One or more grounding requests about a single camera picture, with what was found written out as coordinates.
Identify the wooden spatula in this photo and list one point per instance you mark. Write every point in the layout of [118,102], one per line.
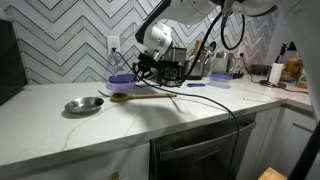
[196,50]

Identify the white wall outlet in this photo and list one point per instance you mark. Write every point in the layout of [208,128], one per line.
[113,42]

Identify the small steel bowl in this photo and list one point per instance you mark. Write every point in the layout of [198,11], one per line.
[84,105]

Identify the black paper towel holder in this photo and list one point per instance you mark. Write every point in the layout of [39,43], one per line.
[271,84]

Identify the grey cabinet door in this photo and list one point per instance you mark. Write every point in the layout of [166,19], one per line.
[293,143]

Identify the black steel coffee machine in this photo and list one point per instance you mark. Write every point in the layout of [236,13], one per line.
[173,68]

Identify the yellow oil bottle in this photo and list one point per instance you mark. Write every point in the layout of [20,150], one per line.
[291,66]

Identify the wooden block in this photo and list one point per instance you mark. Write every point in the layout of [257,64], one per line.
[271,174]

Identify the green packet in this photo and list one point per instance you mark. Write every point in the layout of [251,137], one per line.
[301,80]

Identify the black microwave oven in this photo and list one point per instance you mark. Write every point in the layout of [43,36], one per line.
[11,63]

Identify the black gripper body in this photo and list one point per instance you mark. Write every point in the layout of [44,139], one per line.
[150,61]

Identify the blue snack packet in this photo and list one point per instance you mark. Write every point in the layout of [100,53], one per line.
[196,85]

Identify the clear lunch box purple lid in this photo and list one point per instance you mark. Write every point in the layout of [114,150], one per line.
[121,83]

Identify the long wooden spoon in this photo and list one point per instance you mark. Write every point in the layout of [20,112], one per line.
[143,96]

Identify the white paper towel roll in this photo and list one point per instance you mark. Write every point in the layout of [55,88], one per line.
[276,72]

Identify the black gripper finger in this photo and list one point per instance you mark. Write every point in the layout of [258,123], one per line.
[146,74]
[136,71]

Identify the blue plastic lid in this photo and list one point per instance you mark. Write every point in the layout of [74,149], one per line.
[220,80]

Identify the steel kettle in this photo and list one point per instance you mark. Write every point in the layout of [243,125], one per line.
[222,63]

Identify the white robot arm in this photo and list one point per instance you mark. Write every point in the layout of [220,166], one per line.
[186,8]

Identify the stainless steel dishwasher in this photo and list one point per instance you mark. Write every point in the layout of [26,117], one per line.
[200,150]

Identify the steel utensil pot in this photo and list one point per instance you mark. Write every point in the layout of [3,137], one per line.
[197,70]

